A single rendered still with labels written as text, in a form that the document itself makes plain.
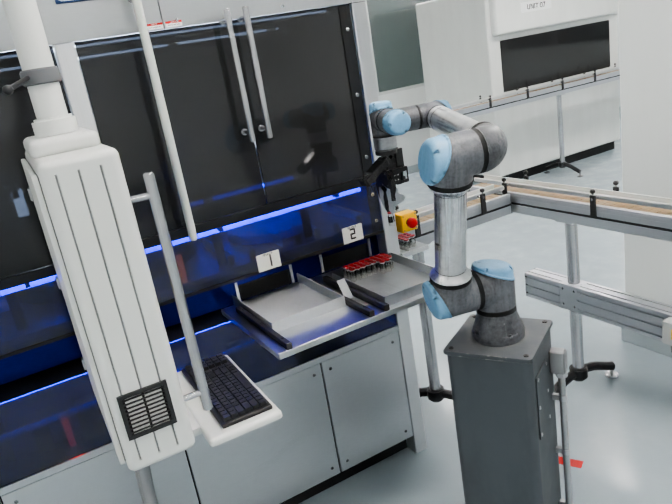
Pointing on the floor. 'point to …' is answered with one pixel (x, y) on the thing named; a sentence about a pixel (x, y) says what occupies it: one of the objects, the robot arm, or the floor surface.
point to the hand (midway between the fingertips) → (388, 210)
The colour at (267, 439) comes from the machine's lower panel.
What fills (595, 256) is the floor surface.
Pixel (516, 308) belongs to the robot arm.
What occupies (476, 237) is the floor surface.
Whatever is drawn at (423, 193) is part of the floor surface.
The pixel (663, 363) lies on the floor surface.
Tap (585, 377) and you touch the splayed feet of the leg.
